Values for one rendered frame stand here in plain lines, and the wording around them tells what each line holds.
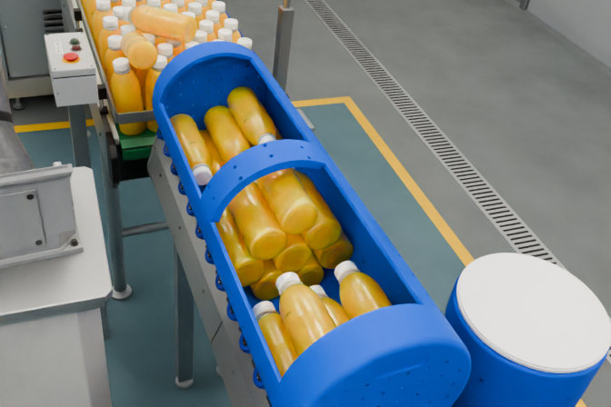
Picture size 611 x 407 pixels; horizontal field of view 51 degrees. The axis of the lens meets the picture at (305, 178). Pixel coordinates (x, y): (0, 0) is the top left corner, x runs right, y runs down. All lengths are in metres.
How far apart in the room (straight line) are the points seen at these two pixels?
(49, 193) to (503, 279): 0.81
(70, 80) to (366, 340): 1.06
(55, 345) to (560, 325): 0.85
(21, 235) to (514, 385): 0.83
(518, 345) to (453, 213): 1.97
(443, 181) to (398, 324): 2.46
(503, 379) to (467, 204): 2.05
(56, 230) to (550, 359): 0.82
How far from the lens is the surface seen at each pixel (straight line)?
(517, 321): 1.22
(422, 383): 0.95
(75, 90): 1.67
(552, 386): 1.20
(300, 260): 1.17
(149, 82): 1.68
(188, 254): 1.43
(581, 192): 3.57
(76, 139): 1.84
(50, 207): 0.99
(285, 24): 2.03
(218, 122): 1.44
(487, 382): 1.22
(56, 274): 1.03
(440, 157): 3.46
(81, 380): 1.16
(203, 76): 1.50
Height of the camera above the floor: 1.87
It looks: 37 degrees down
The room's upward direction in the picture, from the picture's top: 8 degrees clockwise
